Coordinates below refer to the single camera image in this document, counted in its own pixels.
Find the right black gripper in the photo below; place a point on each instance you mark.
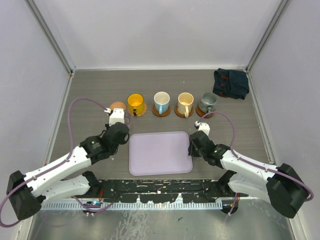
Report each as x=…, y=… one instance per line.
x=191, y=151

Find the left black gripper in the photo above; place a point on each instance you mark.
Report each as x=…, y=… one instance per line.
x=107, y=126

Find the woven rattan coaster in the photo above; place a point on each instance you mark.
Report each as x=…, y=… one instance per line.
x=142, y=113
x=201, y=113
x=117, y=104

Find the yellow mug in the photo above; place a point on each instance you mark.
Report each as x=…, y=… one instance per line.
x=135, y=103

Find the brown wooden coaster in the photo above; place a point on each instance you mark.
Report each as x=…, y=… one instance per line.
x=156, y=113
x=182, y=115

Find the grey green mug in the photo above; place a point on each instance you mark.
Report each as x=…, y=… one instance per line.
x=208, y=102

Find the cream mug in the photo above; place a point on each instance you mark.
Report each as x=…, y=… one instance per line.
x=185, y=104

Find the blue mug white inside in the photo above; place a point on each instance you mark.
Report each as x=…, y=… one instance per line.
x=161, y=102

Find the purple glass mug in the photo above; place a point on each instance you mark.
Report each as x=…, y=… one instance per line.
x=127, y=118

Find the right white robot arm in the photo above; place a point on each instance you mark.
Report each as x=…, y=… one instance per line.
x=279, y=186

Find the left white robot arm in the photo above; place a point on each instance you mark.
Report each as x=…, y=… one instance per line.
x=28, y=192

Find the lavender plastic tray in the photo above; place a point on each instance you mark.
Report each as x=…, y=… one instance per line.
x=159, y=153

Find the dark blue folded cloth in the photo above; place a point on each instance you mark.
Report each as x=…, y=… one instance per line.
x=231, y=84

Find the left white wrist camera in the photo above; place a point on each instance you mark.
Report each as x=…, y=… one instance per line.
x=116, y=115

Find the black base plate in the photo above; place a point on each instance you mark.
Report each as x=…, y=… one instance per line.
x=162, y=191

